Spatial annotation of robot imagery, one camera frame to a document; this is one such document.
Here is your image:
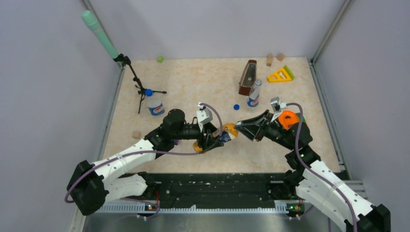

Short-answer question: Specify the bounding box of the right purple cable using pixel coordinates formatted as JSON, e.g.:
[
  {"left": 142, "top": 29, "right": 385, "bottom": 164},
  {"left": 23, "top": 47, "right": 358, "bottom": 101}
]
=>
[{"left": 285, "top": 102, "right": 358, "bottom": 232}]

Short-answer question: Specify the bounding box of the beige wooden cube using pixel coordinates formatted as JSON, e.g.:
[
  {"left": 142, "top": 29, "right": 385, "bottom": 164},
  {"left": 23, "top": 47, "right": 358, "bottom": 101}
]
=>
[{"left": 132, "top": 130, "right": 142, "bottom": 140}]

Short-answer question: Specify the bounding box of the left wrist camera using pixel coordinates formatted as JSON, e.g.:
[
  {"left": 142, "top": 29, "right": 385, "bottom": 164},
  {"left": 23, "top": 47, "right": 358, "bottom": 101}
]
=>
[{"left": 196, "top": 106, "right": 213, "bottom": 132}]

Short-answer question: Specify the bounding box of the orange toy tape dispenser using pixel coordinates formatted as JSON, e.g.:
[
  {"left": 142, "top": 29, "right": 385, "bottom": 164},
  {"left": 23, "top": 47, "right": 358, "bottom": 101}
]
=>
[{"left": 278, "top": 110, "right": 306, "bottom": 130}]

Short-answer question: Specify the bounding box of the tall wooden block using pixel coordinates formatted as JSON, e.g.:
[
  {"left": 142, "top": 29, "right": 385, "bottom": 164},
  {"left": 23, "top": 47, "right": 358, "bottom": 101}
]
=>
[{"left": 266, "top": 53, "right": 274, "bottom": 67}]

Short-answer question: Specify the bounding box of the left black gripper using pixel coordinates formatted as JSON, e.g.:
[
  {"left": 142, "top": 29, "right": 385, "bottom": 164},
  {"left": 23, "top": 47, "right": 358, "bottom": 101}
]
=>
[{"left": 173, "top": 122, "right": 224, "bottom": 151}]

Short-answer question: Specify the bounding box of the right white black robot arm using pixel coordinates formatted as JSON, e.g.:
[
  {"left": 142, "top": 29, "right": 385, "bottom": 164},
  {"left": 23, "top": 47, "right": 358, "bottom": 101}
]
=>
[{"left": 235, "top": 110, "right": 391, "bottom": 232}]

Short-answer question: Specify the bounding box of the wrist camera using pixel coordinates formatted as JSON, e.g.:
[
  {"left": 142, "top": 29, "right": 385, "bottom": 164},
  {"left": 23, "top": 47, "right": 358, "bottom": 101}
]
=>
[
  {"left": 270, "top": 97, "right": 288, "bottom": 116},
  {"left": 196, "top": 106, "right": 213, "bottom": 132}
]

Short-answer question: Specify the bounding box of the brown metronome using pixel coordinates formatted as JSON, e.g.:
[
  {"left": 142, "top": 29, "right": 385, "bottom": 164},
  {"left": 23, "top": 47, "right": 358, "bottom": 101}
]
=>
[{"left": 238, "top": 59, "right": 257, "bottom": 96}]

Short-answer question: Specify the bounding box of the mint green microphone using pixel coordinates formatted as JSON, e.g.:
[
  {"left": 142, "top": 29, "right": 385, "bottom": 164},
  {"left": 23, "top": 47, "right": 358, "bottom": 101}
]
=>
[{"left": 81, "top": 10, "right": 119, "bottom": 62}]

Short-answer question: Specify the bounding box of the blue labelled white jar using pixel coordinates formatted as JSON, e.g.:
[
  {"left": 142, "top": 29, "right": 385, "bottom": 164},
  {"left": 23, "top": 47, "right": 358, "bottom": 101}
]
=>
[{"left": 147, "top": 99, "right": 165, "bottom": 116}]

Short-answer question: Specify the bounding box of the yellow triangle toy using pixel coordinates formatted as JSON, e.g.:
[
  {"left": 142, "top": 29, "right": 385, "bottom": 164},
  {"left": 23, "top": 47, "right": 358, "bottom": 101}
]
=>
[{"left": 266, "top": 65, "right": 295, "bottom": 83}]

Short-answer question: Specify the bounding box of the black microphone tripod stand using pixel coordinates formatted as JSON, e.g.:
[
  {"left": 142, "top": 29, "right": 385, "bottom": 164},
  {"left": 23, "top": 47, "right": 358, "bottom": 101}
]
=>
[{"left": 113, "top": 53, "right": 147, "bottom": 114}]

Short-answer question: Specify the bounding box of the orange juice bottle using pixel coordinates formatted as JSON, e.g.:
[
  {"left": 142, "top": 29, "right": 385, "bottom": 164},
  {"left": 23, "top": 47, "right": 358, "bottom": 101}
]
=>
[{"left": 193, "top": 123, "right": 239, "bottom": 152}]

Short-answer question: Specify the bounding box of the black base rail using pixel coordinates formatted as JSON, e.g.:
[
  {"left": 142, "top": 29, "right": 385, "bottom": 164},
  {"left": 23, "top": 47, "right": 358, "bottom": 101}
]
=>
[{"left": 137, "top": 173, "right": 310, "bottom": 217}]

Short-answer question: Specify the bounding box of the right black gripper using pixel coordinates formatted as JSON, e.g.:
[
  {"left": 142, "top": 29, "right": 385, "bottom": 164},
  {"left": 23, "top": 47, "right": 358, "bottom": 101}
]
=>
[{"left": 235, "top": 110, "right": 295, "bottom": 151}]

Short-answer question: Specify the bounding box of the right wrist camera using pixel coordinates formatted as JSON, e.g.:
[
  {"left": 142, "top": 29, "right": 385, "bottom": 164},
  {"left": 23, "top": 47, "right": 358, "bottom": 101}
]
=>
[{"left": 270, "top": 97, "right": 288, "bottom": 116}]

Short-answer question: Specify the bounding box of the clear crushed plastic bottle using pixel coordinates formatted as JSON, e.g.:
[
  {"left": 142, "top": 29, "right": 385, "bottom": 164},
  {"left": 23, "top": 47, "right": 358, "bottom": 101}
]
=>
[{"left": 247, "top": 79, "right": 262, "bottom": 107}]

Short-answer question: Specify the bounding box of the small wooden cube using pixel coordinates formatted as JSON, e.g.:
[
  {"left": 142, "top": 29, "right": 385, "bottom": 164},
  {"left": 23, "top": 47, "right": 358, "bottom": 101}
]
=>
[{"left": 276, "top": 53, "right": 286, "bottom": 62}]

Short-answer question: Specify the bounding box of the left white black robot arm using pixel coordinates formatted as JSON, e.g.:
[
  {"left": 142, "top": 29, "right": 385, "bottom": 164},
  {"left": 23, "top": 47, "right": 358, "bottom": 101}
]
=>
[{"left": 64, "top": 103, "right": 223, "bottom": 216}]

